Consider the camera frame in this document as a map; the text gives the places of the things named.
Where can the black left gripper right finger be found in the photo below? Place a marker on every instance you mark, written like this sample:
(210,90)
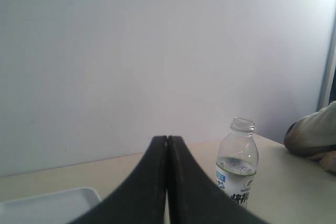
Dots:
(192,196)

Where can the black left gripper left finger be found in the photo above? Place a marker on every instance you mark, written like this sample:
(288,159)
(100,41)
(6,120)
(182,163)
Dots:
(140,198)

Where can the clear plastic drink bottle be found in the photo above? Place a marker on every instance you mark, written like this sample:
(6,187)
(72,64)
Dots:
(237,161)

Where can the grey sleeved person's forearm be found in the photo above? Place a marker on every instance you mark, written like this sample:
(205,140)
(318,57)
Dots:
(312,134)

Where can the person's hand at table edge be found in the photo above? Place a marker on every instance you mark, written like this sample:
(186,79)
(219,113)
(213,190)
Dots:
(327,161)

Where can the white rectangular plastic tray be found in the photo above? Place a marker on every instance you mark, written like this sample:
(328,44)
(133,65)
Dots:
(58,207)

